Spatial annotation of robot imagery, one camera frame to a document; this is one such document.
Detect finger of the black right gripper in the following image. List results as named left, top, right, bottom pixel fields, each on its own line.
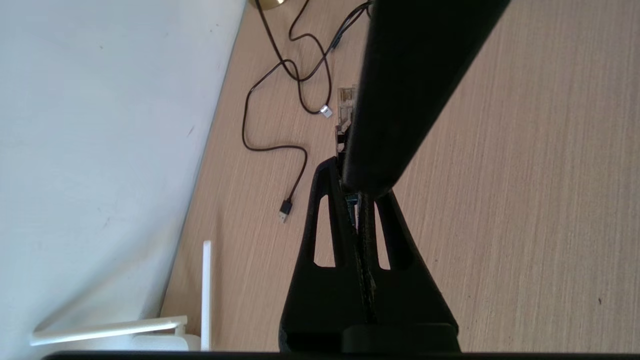
left=342, top=0, right=511, bottom=199

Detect black cable with silver tip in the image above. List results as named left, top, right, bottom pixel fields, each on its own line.
left=287, top=0, right=373, bottom=119

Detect white router with four antennas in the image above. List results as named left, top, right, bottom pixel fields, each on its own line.
left=30, top=240, right=213, bottom=352

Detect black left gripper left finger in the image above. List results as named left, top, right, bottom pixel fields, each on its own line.
left=279, top=157, right=369, bottom=352

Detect black ethernet cable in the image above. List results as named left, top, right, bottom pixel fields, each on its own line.
left=334, top=84, right=361, bottom=236

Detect black USB cable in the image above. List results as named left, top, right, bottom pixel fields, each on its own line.
left=242, top=0, right=308, bottom=224

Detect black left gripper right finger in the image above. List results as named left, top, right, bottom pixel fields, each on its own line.
left=357, top=192, right=460, bottom=352

